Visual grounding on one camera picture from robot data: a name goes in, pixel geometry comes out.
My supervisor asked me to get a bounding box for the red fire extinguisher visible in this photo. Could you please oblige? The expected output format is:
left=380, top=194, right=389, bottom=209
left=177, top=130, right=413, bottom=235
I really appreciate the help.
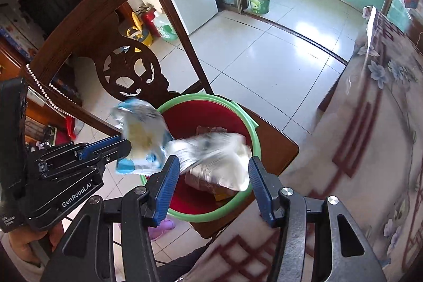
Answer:
left=137, top=6, right=161, bottom=38

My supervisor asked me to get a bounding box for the white bead string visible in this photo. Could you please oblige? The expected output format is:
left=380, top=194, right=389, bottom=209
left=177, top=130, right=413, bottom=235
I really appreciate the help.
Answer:
left=26, top=63, right=83, bottom=112

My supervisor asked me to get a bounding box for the yellow plastic toy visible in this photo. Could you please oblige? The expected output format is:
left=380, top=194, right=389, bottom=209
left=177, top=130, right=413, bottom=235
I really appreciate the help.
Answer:
left=125, top=12, right=154, bottom=46

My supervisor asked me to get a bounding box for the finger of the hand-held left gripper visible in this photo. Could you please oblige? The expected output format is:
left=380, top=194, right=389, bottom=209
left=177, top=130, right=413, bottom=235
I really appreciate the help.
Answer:
left=31, top=136, right=122, bottom=161
left=38, top=138, right=132, bottom=182

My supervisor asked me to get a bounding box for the floral printed tablecloth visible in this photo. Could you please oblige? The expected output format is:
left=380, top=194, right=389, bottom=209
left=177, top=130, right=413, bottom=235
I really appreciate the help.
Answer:
left=201, top=6, right=423, bottom=282

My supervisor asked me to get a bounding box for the green kitchen waste bin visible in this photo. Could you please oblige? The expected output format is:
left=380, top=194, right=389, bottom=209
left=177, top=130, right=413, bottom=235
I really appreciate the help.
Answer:
left=245, top=0, right=274, bottom=15

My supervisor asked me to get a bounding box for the purple slipper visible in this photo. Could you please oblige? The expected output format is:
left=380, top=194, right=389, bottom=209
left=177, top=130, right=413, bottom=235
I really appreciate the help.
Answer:
left=148, top=219, right=176, bottom=241

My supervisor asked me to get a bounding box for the red basin with green rim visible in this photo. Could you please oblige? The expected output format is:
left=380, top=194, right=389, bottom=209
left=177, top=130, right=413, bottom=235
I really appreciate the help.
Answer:
left=140, top=94, right=261, bottom=224

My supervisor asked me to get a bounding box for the green detergent jug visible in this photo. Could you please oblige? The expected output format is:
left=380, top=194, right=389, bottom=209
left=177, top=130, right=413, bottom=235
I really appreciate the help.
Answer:
left=155, top=14, right=179, bottom=41

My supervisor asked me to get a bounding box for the red plastic item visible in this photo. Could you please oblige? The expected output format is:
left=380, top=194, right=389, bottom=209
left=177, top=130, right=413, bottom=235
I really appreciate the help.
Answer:
left=64, top=117, right=80, bottom=139

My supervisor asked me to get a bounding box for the person's dark trouser leg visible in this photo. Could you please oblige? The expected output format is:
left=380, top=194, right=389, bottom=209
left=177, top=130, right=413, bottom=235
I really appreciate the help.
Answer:
left=155, top=246, right=212, bottom=282

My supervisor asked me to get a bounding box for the carved dark wooden chair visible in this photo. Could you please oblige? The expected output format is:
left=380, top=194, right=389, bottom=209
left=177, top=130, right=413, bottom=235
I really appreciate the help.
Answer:
left=20, top=0, right=300, bottom=239

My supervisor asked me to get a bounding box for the brown crumpled paper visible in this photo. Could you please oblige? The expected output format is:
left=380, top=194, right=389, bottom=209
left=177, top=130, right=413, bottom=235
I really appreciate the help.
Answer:
left=185, top=125, right=229, bottom=192

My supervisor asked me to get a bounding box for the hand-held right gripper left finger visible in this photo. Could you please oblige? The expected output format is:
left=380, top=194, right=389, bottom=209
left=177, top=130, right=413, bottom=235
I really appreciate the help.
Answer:
left=40, top=155, right=181, bottom=282

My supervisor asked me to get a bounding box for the white plastic bag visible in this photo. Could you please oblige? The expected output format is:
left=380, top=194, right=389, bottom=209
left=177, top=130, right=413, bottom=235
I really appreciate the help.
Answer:
left=165, top=132, right=253, bottom=192

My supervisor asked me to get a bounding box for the blue and white snack wrapper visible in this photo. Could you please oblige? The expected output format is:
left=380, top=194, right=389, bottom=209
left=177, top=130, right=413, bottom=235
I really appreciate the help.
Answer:
left=111, top=98, right=174, bottom=175

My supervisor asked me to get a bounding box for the person's left hand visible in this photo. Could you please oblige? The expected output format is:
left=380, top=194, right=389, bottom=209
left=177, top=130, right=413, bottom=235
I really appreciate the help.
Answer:
left=0, top=224, right=65, bottom=267

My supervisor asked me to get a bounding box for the orange cardboard piece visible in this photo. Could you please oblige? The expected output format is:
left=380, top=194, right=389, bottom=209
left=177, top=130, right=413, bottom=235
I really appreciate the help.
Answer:
left=215, top=187, right=242, bottom=202

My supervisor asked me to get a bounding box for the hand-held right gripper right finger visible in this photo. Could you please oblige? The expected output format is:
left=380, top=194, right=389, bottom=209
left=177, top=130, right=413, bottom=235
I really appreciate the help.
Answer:
left=248, top=156, right=387, bottom=282

